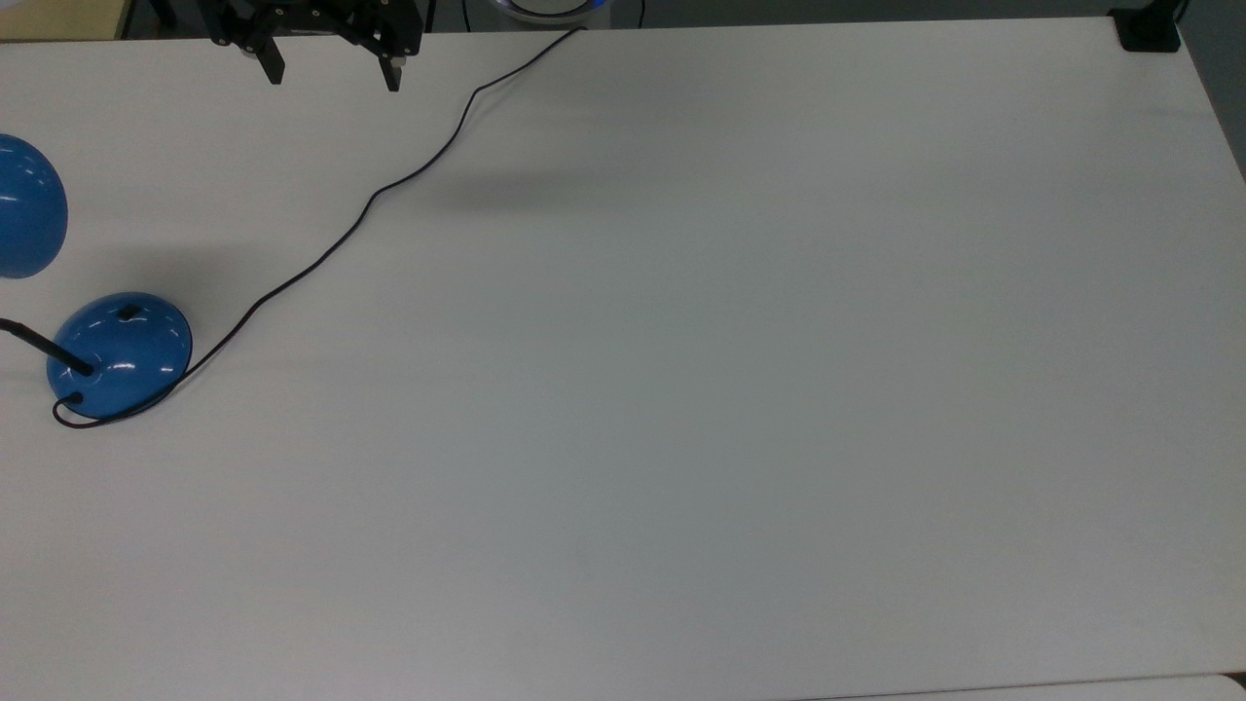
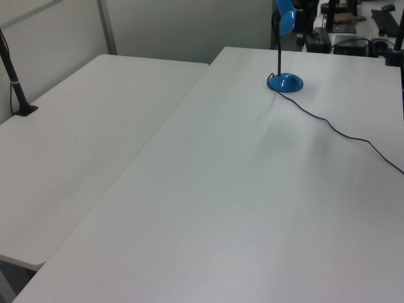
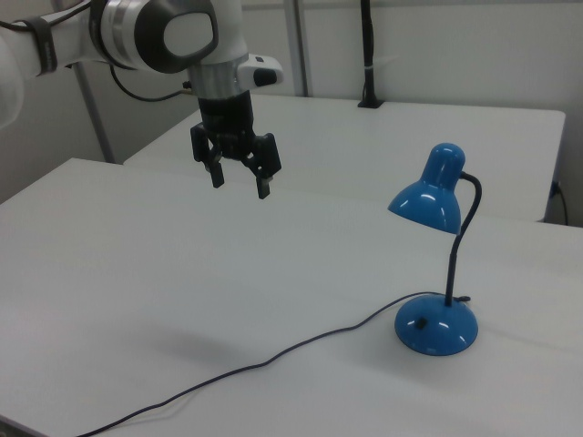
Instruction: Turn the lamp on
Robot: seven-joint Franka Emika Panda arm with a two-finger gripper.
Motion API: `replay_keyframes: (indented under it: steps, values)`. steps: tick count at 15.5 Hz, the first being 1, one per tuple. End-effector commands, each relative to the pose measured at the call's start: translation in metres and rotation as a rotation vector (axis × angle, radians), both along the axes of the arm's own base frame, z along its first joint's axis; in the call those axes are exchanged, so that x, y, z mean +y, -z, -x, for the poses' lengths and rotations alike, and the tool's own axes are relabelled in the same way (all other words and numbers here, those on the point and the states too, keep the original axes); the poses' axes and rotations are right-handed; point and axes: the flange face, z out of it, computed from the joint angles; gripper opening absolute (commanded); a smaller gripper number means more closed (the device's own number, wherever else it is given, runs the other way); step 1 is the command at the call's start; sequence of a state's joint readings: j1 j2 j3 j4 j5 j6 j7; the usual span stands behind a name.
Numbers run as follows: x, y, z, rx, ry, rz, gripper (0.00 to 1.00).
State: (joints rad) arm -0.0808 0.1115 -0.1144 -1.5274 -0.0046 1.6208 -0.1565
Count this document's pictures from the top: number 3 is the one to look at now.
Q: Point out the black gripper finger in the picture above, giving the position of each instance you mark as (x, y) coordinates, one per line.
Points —
(266, 159)
(217, 175)

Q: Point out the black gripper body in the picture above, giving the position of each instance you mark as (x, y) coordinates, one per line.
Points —
(225, 116)

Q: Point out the blue gooseneck desk lamp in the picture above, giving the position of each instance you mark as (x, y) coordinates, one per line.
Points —
(432, 330)

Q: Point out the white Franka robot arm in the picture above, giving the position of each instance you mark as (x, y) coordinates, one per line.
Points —
(136, 27)

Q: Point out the black pole with clamp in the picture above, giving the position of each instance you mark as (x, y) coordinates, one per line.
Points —
(368, 54)

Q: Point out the grey wall frame post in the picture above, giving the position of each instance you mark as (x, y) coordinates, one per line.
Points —
(298, 45)
(93, 118)

